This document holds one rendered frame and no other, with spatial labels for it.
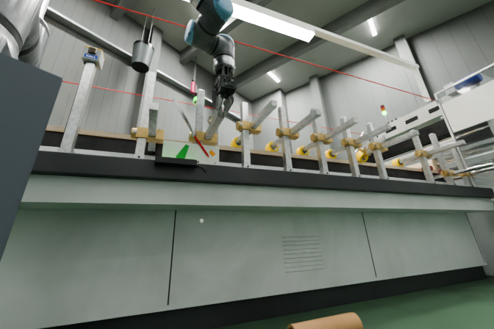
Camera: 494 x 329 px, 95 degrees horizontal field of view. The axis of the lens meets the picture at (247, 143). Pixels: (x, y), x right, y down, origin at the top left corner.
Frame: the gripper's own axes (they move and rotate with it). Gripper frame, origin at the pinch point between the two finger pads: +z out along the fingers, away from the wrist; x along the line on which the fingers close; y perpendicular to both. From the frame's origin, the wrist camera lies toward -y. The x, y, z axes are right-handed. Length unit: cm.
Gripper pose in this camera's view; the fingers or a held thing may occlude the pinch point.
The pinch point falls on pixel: (222, 115)
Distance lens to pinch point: 90.4
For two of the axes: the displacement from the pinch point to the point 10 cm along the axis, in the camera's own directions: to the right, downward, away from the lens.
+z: 0.4, 9.2, -3.9
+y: 3.8, -3.7, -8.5
